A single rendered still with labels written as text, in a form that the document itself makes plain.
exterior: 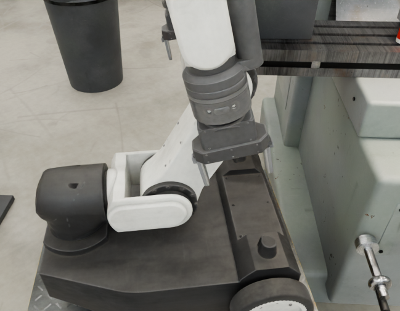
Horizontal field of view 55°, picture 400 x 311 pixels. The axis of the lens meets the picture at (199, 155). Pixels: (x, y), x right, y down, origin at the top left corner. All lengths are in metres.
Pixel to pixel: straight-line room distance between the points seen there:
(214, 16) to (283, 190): 1.32
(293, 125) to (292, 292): 1.08
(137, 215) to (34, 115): 1.85
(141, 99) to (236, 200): 1.68
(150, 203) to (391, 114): 0.68
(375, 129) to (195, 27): 0.80
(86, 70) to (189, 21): 2.29
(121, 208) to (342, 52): 0.73
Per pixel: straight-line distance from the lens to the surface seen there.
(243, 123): 0.57
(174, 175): 0.91
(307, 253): 1.52
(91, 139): 2.37
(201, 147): 0.60
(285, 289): 0.94
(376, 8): 1.58
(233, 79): 0.51
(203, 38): 0.47
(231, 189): 1.13
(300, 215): 1.63
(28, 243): 1.90
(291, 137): 1.92
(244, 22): 0.51
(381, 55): 1.22
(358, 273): 1.37
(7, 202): 2.08
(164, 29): 1.01
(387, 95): 1.17
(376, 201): 1.12
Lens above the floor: 1.39
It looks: 40 degrees down
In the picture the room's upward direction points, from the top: straight up
